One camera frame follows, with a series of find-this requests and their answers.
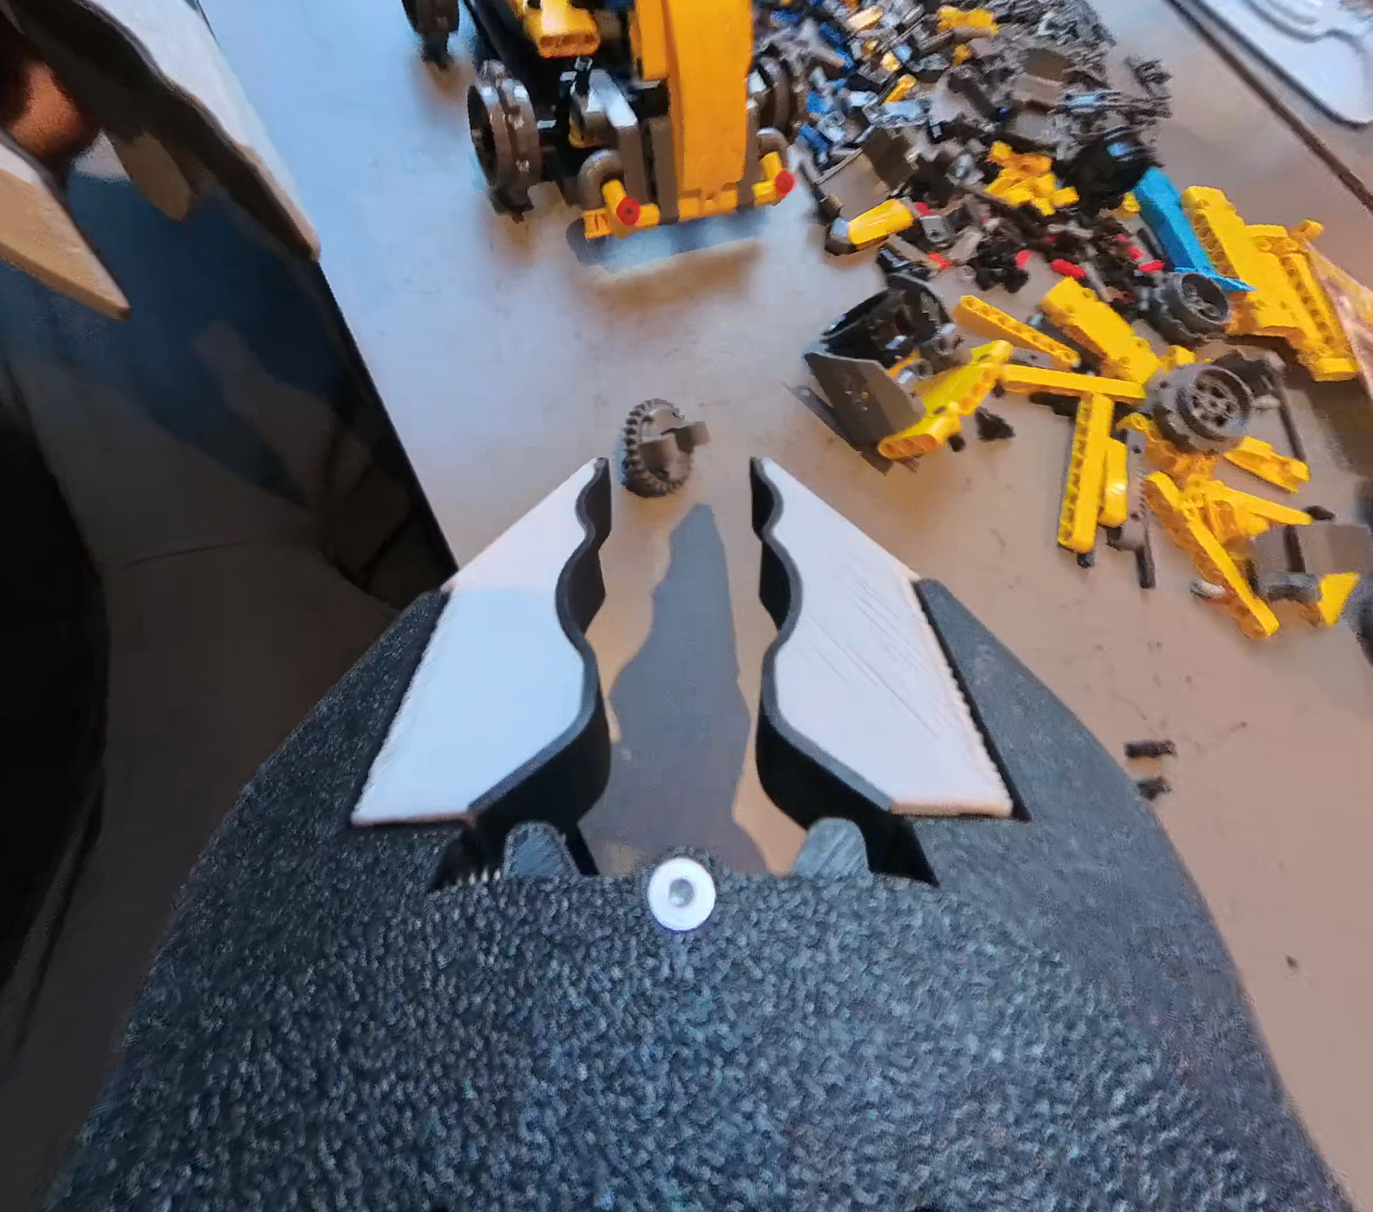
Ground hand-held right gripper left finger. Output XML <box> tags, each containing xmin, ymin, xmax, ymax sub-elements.
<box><xmin>349</xmin><ymin>459</ymin><xmax>617</xmax><ymax>830</ymax></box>

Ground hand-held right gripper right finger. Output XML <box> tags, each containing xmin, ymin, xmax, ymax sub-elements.
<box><xmin>748</xmin><ymin>457</ymin><xmax>1017</xmax><ymax>820</ymax></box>

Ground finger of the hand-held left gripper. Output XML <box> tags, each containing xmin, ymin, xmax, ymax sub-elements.
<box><xmin>0</xmin><ymin>0</ymin><xmax>323</xmax><ymax>262</ymax></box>
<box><xmin>0</xmin><ymin>142</ymin><xmax>133</xmax><ymax>321</ymax></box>

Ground pile of yellow beams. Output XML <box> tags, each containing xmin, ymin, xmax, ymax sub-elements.
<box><xmin>847</xmin><ymin>141</ymin><xmax>1366</xmax><ymax>642</ymax></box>

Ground yellow grey wheel assembly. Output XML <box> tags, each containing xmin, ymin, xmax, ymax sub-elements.
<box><xmin>798</xmin><ymin>274</ymin><xmax>1017</xmax><ymax>477</ymax></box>

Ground person's legs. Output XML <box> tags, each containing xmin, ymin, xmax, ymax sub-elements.
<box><xmin>0</xmin><ymin>162</ymin><xmax>458</xmax><ymax>1074</ymax></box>

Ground grey wheel hub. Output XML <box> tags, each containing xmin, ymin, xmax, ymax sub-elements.
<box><xmin>1153</xmin><ymin>269</ymin><xmax>1237</xmax><ymax>348</ymax></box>
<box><xmin>1153</xmin><ymin>364</ymin><xmax>1259</xmax><ymax>455</ymax></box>

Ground yellow toy brick car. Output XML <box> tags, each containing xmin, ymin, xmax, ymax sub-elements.
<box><xmin>388</xmin><ymin>0</ymin><xmax>803</xmax><ymax>245</ymax></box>

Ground blue brick separator tool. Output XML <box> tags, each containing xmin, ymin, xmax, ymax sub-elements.
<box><xmin>1133</xmin><ymin>166</ymin><xmax>1253</xmax><ymax>294</ymax></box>

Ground black wheel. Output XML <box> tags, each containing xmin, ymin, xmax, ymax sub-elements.
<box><xmin>1061</xmin><ymin>129</ymin><xmax>1157</xmax><ymax>214</ymax></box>

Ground yellow sticker sheet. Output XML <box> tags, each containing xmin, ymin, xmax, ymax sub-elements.
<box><xmin>1309</xmin><ymin>245</ymin><xmax>1373</xmax><ymax>358</ymax></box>

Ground silver monitor stand base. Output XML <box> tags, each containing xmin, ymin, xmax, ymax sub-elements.
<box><xmin>1126</xmin><ymin>0</ymin><xmax>1373</xmax><ymax>128</ymax></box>

